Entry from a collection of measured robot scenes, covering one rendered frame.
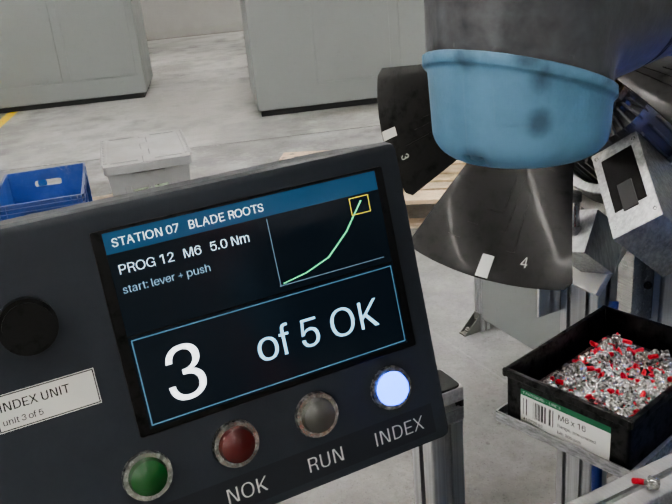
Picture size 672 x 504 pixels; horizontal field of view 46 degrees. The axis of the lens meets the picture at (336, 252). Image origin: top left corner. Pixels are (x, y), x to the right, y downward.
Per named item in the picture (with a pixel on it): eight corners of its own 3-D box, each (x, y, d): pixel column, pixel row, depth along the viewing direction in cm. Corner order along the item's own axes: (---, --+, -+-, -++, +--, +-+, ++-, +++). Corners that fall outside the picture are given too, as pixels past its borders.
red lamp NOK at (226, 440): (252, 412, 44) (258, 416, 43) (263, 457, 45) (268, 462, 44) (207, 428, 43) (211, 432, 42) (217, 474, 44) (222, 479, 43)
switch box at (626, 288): (685, 306, 158) (695, 202, 149) (630, 327, 152) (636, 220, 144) (650, 290, 165) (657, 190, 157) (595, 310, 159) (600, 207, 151)
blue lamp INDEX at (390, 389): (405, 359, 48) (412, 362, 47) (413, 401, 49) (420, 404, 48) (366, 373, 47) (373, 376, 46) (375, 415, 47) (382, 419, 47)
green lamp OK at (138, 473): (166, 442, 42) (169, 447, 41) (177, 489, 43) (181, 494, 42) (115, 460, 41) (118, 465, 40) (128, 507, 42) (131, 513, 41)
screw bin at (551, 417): (601, 349, 109) (603, 304, 106) (724, 394, 96) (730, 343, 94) (501, 418, 96) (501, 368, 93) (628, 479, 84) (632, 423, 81)
